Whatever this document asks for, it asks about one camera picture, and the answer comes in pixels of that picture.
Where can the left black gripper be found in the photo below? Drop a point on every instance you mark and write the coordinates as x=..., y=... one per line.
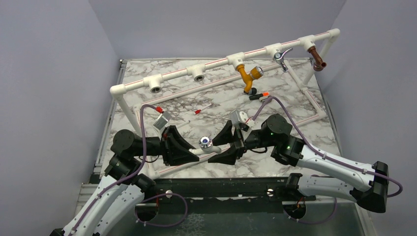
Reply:
x=172, y=142

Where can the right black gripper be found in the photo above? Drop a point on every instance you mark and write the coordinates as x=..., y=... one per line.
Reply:
x=229, y=156

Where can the white faucet chrome knob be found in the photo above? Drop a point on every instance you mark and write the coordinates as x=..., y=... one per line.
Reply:
x=206, y=146

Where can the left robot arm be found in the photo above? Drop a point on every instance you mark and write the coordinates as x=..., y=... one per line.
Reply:
x=125, y=182

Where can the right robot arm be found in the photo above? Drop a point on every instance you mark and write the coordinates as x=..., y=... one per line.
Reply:
x=362, y=183

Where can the black orange marker pen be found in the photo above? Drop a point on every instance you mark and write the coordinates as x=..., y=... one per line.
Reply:
x=258, y=96

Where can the yellow plastic faucet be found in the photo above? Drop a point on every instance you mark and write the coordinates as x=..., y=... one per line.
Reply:
x=248, y=78

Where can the brown plastic faucet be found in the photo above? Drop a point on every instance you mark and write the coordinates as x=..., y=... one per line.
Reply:
x=318, y=64

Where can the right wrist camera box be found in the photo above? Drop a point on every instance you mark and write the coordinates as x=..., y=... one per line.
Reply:
x=241, y=120

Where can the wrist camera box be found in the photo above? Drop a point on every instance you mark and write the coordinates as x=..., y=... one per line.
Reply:
x=162, y=120
x=241, y=120

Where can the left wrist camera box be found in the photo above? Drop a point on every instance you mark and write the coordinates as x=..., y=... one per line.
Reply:
x=162, y=120

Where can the black mounting rail base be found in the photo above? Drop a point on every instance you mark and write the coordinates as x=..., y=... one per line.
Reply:
x=207, y=196

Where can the white PVC pipe frame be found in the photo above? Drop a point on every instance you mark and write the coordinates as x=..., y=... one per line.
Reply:
x=182, y=86

